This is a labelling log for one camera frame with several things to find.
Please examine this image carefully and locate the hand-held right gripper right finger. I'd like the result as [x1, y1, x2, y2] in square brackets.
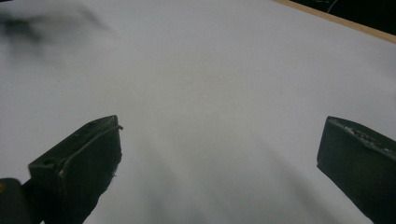
[316, 115, 396, 224]

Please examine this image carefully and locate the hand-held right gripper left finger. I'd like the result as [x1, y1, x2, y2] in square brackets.
[27, 114, 124, 224]

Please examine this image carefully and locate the white cable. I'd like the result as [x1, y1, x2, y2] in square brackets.
[326, 0, 340, 14]

